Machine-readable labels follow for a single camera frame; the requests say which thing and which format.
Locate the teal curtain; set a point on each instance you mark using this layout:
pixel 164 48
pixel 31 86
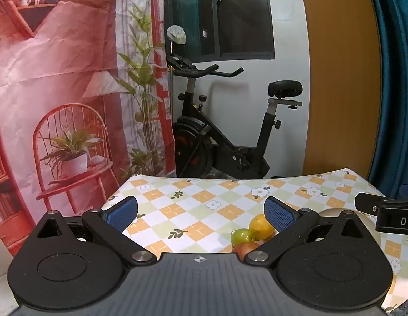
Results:
pixel 398 105

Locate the yellow orange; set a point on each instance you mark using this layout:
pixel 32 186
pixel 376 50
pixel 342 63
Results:
pixel 258 225

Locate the green apple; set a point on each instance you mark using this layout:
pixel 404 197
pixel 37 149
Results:
pixel 242 237

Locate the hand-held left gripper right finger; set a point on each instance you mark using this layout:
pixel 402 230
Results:
pixel 278 214

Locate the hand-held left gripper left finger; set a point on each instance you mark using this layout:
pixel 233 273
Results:
pixel 123 212

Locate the white plastic cover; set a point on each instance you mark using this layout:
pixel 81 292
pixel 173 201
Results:
pixel 176 34

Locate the wooden door panel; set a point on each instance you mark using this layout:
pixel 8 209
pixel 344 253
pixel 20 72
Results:
pixel 339 72

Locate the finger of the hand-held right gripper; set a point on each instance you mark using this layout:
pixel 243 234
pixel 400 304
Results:
pixel 368 202

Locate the checkered floral tablecloth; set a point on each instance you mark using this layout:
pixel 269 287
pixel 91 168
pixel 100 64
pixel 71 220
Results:
pixel 197 197

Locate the red apple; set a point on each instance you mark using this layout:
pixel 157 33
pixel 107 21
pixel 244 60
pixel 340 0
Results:
pixel 248 249

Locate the beige plate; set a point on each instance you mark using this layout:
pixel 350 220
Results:
pixel 330 215

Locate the black exercise bike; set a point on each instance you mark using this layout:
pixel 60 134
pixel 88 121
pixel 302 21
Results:
pixel 190 128

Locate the red printed backdrop cloth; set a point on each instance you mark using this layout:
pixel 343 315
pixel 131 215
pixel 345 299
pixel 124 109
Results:
pixel 59 72

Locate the dark window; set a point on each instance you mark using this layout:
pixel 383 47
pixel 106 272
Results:
pixel 240 16

